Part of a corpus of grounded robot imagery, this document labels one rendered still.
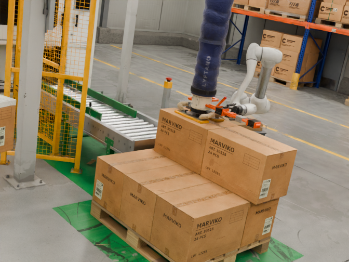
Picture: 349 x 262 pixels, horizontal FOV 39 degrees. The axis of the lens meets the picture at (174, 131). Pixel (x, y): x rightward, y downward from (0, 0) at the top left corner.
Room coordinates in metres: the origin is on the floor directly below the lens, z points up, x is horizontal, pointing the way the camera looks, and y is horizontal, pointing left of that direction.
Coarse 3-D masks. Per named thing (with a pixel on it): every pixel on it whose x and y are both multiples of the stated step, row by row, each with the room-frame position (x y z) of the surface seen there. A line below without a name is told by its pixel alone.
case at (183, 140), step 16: (160, 112) 4.20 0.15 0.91; (160, 128) 4.18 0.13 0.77; (176, 128) 4.04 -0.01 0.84; (192, 128) 3.91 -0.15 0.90; (208, 128) 3.82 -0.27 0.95; (160, 144) 4.16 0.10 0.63; (176, 144) 4.02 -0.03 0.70; (192, 144) 3.89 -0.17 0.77; (176, 160) 4.00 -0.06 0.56; (192, 160) 3.87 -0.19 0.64
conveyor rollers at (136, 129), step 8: (56, 88) 5.97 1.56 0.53; (64, 88) 5.97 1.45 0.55; (72, 88) 6.04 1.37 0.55; (72, 96) 5.65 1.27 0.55; (80, 96) 5.72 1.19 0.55; (88, 96) 5.79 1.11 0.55; (88, 104) 5.47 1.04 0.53; (96, 104) 5.45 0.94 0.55; (104, 104) 5.53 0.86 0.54; (104, 112) 5.21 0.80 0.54; (112, 112) 5.28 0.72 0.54; (120, 112) 5.35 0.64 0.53; (104, 120) 4.90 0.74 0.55; (112, 120) 4.96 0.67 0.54; (120, 120) 5.03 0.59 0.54; (128, 120) 5.10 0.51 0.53; (136, 120) 5.08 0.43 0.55; (120, 128) 4.71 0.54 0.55; (128, 128) 4.77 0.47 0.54; (136, 128) 4.84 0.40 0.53; (144, 128) 4.82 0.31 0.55; (152, 128) 4.88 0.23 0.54; (136, 136) 4.53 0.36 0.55; (144, 136) 4.58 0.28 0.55; (152, 136) 4.64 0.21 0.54
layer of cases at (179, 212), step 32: (128, 160) 3.87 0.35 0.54; (160, 160) 3.99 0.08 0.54; (96, 192) 3.81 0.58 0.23; (128, 192) 3.51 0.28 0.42; (160, 192) 3.32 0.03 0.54; (192, 192) 3.42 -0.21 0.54; (224, 192) 3.51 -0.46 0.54; (128, 224) 3.47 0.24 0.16; (160, 224) 3.21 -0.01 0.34; (192, 224) 3.00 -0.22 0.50; (224, 224) 3.23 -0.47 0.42; (256, 224) 3.52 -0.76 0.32; (192, 256) 3.03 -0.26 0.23
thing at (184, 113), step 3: (174, 111) 4.17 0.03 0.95; (177, 111) 4.15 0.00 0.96; (180, 111) 4.14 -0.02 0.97; (183, 111) 4.16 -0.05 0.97; (180, 114) 4.12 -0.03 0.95; (183, 114) 4.09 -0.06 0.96; (186, 114) 4.08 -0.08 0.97; (189, 114) 4.08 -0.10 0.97; (198, 114) 4.04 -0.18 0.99; (189, 117) 4.04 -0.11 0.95; (192, 117) 4.02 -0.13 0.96; (195, 117) 4.01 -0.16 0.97; (198, 117) 4.03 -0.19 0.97; (195, 120) 3.98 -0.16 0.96; (198, 120) 3.96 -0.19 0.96; (201, 120) 3.97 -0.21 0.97; (204, 120) 3.99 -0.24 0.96; (207, 120) 4.01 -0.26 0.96; (201, 123) 3.94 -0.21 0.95
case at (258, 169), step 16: (224, 128) 3.91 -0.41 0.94; (240, 128) 3.99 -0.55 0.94; (208, 144) 3.77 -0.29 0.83; (224, 144) 3.66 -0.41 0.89; (240, 144) 3.55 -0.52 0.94; (256, 144) 3.61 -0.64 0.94; (272, 144) 3.68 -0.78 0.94; (208, 160) 3.75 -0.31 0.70; (224, 160) 3.64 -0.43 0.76; (240, 160) 3.53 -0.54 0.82; (256, 160) 3.43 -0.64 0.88; (272, 160) 3.43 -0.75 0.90; (288, 160) 3.59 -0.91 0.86; (208, 176) 3.73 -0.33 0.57; (224, 176) 3.62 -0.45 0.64; (240, 176) 3.51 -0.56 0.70; (256, 176) 3.41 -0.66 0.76; (272, 176) 3.47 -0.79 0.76; (288, 176) 3.63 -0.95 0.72; (240, 192) 3.49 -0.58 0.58; (256, 192) 3.39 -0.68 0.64; (272, 192) 3.50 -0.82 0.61
